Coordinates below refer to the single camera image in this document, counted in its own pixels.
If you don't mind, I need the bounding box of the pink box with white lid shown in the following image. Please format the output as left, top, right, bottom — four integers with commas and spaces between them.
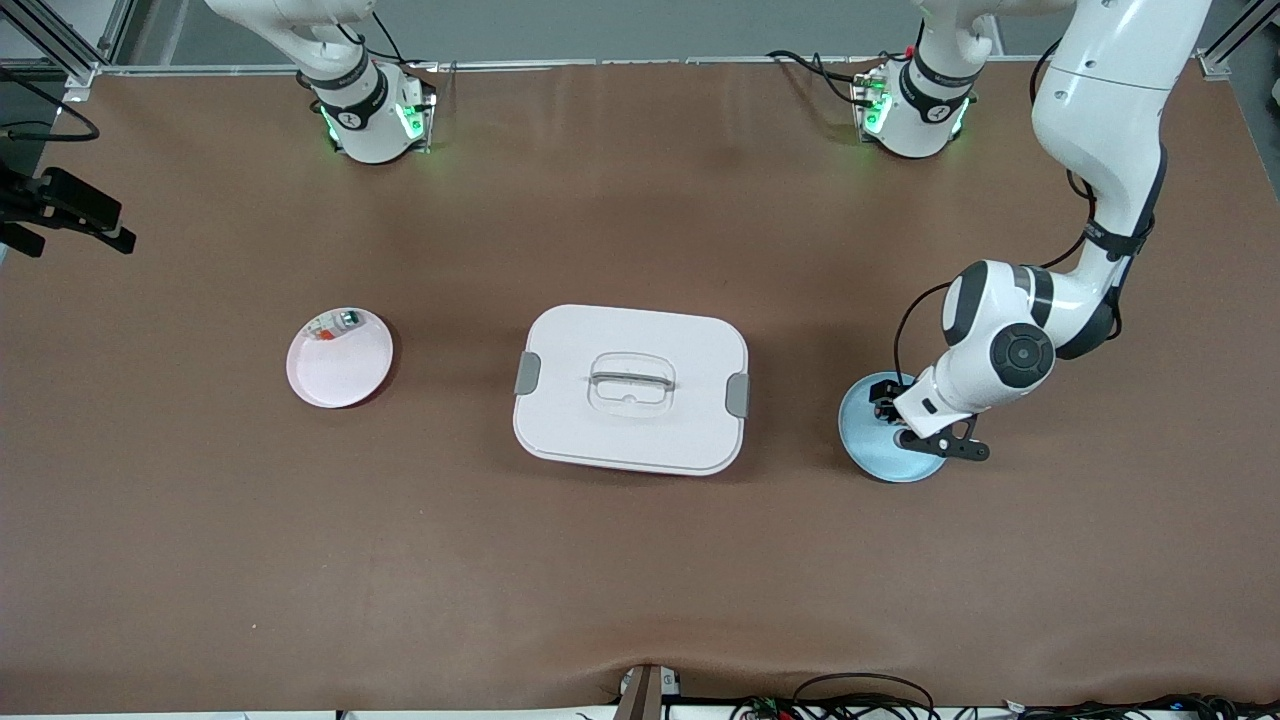
512, 304, 751, 477

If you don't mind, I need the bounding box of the aluminium table edge rail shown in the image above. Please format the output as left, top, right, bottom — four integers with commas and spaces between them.
100, 55, 1201, 77

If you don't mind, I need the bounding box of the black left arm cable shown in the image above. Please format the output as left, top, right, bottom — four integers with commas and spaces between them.
892, 168, 1121, 391

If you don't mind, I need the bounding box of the aluminium frame post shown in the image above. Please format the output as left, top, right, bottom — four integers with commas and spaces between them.
1195, 0, 1280, 81
0, 0, 136, 93

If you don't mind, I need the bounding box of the black base cable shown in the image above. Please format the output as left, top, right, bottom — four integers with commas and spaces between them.
765, 48, 871, 106

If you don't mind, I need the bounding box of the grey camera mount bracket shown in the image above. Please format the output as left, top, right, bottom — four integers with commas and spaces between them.
612, 663, 681, 720

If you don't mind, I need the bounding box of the white green push-button switch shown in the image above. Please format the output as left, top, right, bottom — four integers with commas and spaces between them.
305, 310, 366, 346

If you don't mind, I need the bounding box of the pink round plate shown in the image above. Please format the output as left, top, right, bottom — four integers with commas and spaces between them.
286, 307, 395, 410

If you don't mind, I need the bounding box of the light blue round plate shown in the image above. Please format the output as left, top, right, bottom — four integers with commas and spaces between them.
838, 372, 953, 484

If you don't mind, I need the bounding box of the thin black cable loop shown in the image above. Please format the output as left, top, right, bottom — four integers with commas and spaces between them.
0, 65, 101, 141

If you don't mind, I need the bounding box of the black cable bundle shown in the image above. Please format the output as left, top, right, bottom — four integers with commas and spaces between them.
730, 672, 1280, 720

